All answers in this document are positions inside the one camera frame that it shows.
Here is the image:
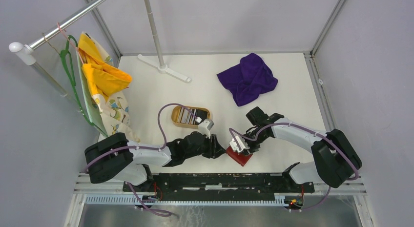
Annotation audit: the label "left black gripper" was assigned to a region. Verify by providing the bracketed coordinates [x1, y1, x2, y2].
[185, 131, 226, 159]

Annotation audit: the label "red leather card holder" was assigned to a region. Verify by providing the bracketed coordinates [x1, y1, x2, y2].
[226, 146, 252, 166]

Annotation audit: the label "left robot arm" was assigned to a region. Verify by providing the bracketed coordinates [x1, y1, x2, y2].
[84, 131, 226, 192]

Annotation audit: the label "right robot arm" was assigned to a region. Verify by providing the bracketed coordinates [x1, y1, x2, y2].
[229, 107, 362, 192]

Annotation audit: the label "cards in tray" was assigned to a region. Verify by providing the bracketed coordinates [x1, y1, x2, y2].
[176, 107, 208, 125]

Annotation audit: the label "purple cloth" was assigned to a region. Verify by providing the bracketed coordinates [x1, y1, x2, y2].
[217, 53, 278, 106]

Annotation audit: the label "patterned cream cloth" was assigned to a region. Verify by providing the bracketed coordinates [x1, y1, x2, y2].
[77, 32, 141, 144]

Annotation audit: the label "yellow cloth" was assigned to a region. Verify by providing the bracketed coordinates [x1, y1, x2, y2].
[78, 32, 132, 101]

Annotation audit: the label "green clothes hanger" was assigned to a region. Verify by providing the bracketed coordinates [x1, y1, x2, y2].
[60, 35, 108, 137]

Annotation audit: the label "metal clothes rack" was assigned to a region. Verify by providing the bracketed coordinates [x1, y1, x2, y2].
[8, 0, 192, 104]

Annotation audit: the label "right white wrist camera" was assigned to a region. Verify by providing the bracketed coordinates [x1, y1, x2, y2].
[229, 136, 248, 153]

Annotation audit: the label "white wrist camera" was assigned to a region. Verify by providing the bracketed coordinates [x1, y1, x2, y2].
[229, 136, 248, 153]
[198, 119, 214, 138]

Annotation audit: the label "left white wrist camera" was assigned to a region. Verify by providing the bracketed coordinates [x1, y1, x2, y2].
[198, 119, 214, 138]

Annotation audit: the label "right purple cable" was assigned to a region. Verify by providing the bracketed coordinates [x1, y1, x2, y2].
[228, 123, 360, 211]

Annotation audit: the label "purple cable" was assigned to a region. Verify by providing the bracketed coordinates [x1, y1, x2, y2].
[228, 123, 360, 211]
[82, 103, 203, 218]

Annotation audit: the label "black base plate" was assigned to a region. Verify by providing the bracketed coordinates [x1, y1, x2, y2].
[134, 173, 315, 201]

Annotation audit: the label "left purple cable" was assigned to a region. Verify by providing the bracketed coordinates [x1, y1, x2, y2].
[82, 103, 203, 218]

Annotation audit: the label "white slotted cable duct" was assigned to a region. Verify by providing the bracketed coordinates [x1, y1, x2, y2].
[84, 193, 287, 207]

